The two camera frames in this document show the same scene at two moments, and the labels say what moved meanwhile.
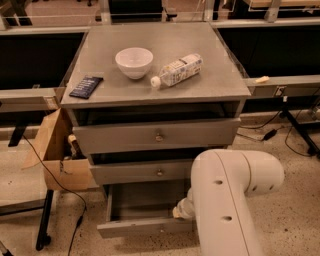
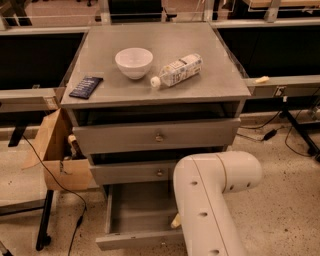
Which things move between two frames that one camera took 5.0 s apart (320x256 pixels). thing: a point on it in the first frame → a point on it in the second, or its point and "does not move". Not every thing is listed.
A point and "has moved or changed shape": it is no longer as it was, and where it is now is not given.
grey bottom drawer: (144, 210) has moved or changed shape
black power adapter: (270, 134) does not move
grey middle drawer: (168, 170) does not move
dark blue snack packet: (86, 87) does not move
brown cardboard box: (53, 151) does not move
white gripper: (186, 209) → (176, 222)
